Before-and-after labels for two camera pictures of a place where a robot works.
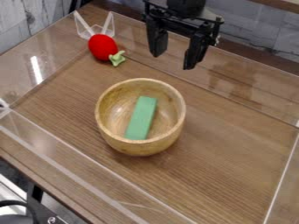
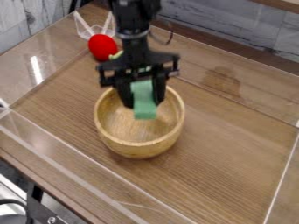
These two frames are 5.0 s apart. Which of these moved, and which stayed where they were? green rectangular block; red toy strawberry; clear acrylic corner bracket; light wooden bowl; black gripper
Moved: black gripper; green rectangular block
Stayed: red toy strawberry; clear acrylic corner bracket; light wooden bowl
